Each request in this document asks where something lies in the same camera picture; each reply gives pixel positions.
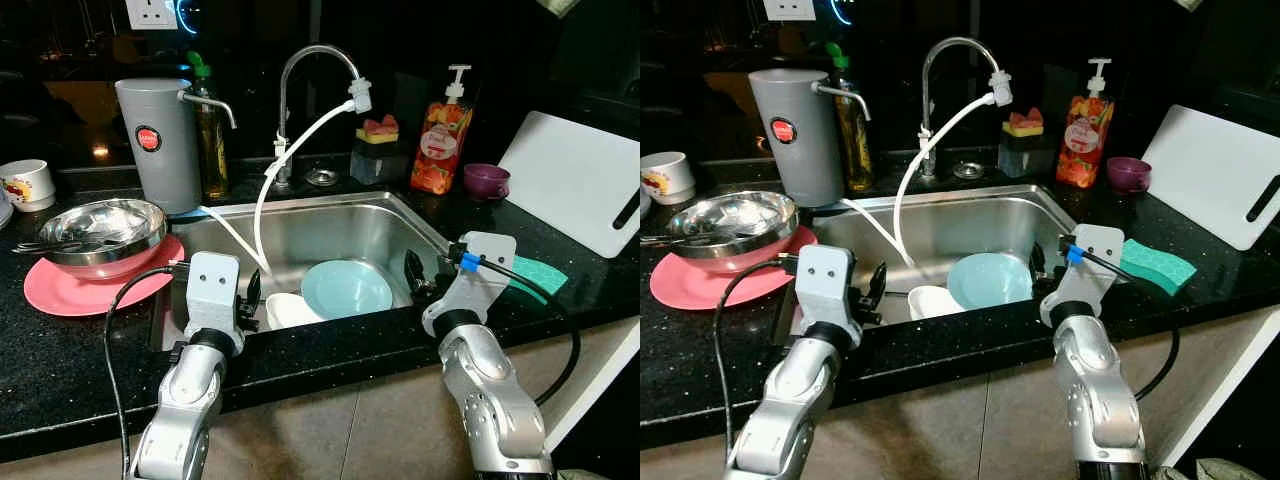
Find light blue plate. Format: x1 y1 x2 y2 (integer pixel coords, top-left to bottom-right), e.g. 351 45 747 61
946 252 1036 311
300 260 394 321

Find stainless steel bowl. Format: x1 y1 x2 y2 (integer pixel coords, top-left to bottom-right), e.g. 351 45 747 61
37 198 169 281
665 190 801 273

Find pink plate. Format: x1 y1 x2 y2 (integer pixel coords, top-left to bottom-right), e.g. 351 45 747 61
650 226 819 311
23 235 187 318

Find white bowl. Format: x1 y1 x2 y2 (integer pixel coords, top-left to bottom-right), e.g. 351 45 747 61
907 285 966 321
265 292 326 331

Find stainless steel sink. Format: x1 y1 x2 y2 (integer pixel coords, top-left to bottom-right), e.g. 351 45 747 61
805 183 1111 331
165 190 481 336

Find dark sponge holder box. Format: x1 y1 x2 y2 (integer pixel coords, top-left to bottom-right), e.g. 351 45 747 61
997 133 1053 179
350 140 409 188

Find green sponge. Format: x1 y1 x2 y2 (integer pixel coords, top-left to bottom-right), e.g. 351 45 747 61
510 255 569 296
1120 238 1198 296

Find purple cup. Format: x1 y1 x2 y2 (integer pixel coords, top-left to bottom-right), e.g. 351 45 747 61
463 163 511 201
1105 156 1153 194

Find orange dish soap pump bottle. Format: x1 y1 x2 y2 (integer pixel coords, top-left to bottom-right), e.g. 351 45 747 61
408 65 475 196
1055 58 1116 189

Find green-capped oil bottle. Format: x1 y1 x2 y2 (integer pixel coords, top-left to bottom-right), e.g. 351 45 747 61
824 42 873 196
187 50 231 201

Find yellow and pink sponge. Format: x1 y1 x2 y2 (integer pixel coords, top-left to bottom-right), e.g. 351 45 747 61
358 114 401 146
1003 107 1044 138

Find grey water filter canister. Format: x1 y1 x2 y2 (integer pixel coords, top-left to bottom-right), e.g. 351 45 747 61
115 77 239 216
748 68 873 209

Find chrome gooseneck faucet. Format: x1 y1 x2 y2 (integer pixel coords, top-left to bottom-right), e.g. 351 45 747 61
918 37 1004 181
274 44 363 189

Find white cutting board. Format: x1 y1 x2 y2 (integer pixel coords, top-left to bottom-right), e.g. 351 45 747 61
1140 104 1280 251
497 110 641 259

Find white cabinet panel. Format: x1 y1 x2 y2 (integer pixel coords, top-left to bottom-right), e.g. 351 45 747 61
1160 300 1280 466
540 320 641 456

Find white printed mug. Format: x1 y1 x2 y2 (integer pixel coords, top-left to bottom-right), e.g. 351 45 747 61
0 159 56 213
640 151 696 206

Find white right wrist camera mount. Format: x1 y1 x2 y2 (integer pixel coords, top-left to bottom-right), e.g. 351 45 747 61
1040 224 1126 326
422 231 518 336

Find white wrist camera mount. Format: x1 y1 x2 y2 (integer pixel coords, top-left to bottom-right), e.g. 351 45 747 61
183 251 246 346
1040 224 1126 326
422 231 518 336
793 243 861 336

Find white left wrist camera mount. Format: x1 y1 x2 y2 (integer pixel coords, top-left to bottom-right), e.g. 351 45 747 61
183 251 246 346
793 243 861 336

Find thin white hose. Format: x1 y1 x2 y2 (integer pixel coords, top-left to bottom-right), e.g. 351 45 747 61
205 100 353 276
845 93 994 269

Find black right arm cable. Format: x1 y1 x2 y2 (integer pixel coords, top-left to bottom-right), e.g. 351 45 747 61
1058 237 1183 401
447 250 583 406

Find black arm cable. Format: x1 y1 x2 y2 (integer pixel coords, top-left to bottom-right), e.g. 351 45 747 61
102 264 191 476
1058 237 1183 401
447 250 583 406
712 258 801 469

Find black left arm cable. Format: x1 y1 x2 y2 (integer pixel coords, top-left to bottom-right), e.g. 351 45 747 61
712 258 801 469
102 264 191 476

